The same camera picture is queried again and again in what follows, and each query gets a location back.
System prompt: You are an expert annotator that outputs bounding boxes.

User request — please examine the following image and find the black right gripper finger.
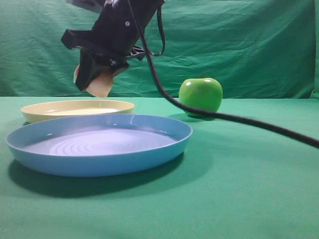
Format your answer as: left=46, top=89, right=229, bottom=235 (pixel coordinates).
left=110, top=60, right=129, bottom=77
left=75, top=51, right=110, bottom=91

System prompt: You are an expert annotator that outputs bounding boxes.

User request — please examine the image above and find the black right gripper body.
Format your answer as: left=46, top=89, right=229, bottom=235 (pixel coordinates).
left=61, top=0, right=164, bottom=64

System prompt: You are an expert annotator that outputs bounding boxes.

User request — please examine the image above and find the yellow plate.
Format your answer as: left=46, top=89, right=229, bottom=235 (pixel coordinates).
left=20, top=100, right=135, bottom=123

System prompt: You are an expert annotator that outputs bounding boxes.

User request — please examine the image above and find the blue plate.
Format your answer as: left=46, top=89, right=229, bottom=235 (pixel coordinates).
left=6, top=114, right=193, bottom=177

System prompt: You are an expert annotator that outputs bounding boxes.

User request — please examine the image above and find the green apple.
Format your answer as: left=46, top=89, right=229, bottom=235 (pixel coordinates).
left=179, top=76, right=223, bottom=112

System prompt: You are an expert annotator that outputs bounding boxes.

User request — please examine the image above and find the green cloth backdrop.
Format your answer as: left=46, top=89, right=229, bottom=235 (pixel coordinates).
left=0, top=0, right=319, bottom=98

